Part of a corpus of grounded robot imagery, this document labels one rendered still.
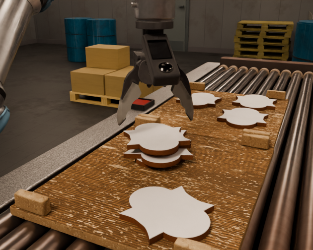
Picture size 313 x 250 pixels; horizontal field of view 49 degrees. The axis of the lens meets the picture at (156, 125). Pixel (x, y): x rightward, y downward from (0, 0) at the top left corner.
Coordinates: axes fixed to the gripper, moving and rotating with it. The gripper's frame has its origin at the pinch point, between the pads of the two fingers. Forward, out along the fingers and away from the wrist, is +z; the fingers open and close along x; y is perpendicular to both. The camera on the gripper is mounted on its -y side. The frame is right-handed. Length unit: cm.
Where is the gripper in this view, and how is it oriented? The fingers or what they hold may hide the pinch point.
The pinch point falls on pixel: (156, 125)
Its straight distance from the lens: 68.7
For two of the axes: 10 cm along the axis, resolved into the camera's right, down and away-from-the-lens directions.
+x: -9.8, 0.6, -1.7
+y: -1.8, -3.5, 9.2
